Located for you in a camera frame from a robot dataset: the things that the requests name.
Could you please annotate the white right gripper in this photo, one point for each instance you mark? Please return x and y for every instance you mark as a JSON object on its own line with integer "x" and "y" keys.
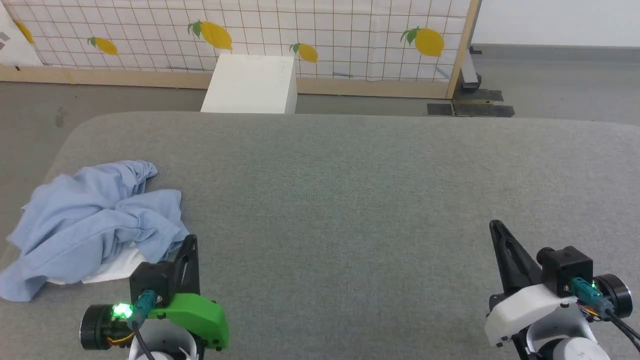
{"x": 520, "y": 310}

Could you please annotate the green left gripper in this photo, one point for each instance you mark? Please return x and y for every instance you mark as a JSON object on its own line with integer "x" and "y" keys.
{"x": 200, "y": 315}

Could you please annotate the light blue white-collared shirt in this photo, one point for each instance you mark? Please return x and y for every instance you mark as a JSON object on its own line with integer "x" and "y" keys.
{"x": 90, "y": 220}

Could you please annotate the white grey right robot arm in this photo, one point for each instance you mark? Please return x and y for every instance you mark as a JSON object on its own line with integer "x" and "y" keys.
{"x": 565, "y": 330}

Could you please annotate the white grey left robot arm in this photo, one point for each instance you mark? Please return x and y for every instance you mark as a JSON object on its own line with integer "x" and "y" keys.
{"x": 100, "y": 327}

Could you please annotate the long black floor tape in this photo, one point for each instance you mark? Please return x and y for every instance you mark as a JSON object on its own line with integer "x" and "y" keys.
{"x": 482, "y": 110}

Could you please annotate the black floor tape strip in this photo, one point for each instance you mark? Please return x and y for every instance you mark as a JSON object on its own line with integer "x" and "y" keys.
{"x": 486, "y": 95}

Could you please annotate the small black floor tape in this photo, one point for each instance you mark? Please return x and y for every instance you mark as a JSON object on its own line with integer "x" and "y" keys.
{"x": 440, "y": 109}

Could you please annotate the grey metal stand foot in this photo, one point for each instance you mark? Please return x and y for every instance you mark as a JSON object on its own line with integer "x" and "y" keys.
{"x": 470, "y": 75}

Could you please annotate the white rectangular box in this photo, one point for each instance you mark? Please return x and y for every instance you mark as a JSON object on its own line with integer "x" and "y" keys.
{"x": 250, "y": 82}

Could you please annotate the white board panel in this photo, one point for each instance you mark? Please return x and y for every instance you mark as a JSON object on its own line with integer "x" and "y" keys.
{"x": 15, "y": 47}

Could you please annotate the lemon print partition screen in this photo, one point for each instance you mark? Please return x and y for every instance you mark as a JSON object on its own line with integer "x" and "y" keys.
{"x": 340, "y": 30}

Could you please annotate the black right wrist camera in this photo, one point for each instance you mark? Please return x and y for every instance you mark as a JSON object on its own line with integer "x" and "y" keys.
{"x": 565, "y": 267}

